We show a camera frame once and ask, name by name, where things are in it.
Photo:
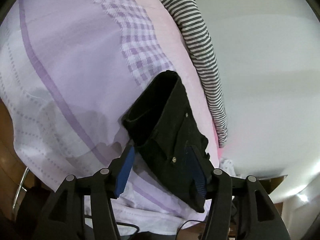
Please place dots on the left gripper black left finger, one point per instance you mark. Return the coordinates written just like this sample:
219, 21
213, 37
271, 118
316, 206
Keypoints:
63, 216

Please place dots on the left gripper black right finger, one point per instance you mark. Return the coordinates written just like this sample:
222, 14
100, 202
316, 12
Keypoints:
240, 208

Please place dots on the black pants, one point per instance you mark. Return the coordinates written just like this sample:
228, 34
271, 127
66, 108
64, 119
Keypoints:
164, 132

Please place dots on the white dotted pillow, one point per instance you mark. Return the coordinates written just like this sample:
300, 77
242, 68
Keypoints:
227, 166

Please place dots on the pink purple bed sheet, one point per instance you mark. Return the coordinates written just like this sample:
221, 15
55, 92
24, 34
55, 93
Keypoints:
70, 69

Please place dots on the striped grey white blanket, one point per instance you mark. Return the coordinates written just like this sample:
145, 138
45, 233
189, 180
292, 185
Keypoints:
194, 31

